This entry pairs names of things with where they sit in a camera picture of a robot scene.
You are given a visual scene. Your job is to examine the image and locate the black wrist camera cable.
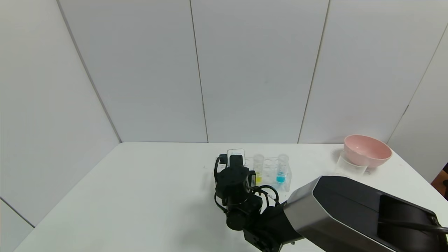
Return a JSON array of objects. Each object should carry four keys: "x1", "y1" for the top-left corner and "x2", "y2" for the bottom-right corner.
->
[{"x1": 213, "y1": 154, "x2": 280, "y2": 214}]

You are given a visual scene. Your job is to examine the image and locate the clear plastic beaker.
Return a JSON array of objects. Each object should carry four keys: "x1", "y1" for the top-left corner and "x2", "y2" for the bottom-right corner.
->
[{"x1": 334, "y1": 150, "x2": 368, "y2": 177}]

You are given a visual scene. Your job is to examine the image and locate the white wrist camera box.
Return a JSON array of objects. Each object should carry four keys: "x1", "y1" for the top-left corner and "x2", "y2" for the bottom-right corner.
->
[{"x1": 226, "y1": 149, "x2": 246, "y2": 168}]

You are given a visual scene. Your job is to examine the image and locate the clear acrylic test tube rack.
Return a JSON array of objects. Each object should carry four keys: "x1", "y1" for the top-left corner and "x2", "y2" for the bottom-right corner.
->
[{"x1": 210, "y1": 156, "x2": 292, "y2": 192}]

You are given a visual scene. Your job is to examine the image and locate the pink bowl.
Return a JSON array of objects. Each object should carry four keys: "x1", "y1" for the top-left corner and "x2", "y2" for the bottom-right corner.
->
[{"x1": 343, "y1": 135, "x2": 392, "y2": 168}]

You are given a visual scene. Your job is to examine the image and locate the test tube with blue liquid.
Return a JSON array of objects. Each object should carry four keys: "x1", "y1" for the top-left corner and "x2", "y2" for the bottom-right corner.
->
[{"x1": 276, "y1": 154, "x2": 289, "y2": 184}]

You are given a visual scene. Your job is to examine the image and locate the test tube with yellow liquid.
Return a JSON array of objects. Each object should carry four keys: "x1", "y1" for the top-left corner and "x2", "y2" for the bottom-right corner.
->
[{"x1": 253, "y1": 153, "x2": 265, "y2": 183}]

